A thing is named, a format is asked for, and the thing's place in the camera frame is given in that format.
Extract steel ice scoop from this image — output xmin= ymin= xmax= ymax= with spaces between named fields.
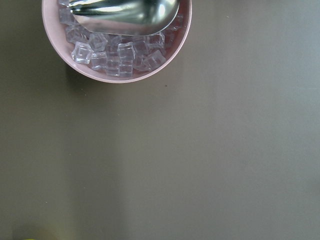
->
xmin=67 ymin=0 xmax=180 ymax=36

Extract pink ice bowl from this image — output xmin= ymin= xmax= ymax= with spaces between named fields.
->
xmin=42 ymin=0 xmax=193 ymax=84

